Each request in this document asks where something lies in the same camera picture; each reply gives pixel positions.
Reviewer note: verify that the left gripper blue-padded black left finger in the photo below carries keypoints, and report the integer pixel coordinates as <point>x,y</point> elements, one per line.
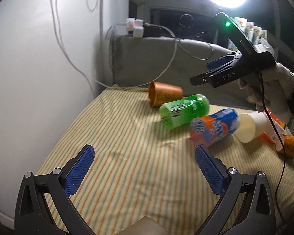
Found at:
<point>32,213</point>

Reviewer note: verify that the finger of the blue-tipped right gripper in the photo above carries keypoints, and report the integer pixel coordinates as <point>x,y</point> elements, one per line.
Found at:
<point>224,60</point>

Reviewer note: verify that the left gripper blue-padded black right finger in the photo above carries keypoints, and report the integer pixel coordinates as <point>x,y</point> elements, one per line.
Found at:
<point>257,212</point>

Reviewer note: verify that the orange patterned metal cup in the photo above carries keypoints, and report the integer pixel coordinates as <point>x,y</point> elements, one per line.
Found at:
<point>160,93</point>

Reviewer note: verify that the green drink cup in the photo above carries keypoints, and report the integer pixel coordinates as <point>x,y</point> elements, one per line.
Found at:
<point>176,113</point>

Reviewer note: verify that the orange blue Arctic Ocean cup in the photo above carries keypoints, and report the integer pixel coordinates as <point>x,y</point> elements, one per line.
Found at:
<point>208,130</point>

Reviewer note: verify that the white paper cup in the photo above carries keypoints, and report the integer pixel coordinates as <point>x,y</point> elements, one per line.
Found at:
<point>252,125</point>

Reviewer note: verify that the small orange patterned cup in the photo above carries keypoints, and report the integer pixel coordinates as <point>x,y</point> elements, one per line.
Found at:
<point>289,146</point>

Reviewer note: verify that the white gloved right hand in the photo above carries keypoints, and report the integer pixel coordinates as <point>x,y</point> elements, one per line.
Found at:
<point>273,93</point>

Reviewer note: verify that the floral white pouch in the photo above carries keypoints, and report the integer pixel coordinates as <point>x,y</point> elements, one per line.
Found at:
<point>249,30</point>
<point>241,23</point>
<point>263,37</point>
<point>256,34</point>

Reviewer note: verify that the red orange snack packet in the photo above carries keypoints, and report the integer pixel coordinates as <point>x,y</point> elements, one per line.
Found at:
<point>274,133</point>

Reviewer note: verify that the green small packet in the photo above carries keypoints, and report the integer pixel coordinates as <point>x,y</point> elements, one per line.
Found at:
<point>290,126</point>

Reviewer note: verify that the white power strip with plugs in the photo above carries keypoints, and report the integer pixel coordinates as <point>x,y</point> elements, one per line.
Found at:
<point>136,26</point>

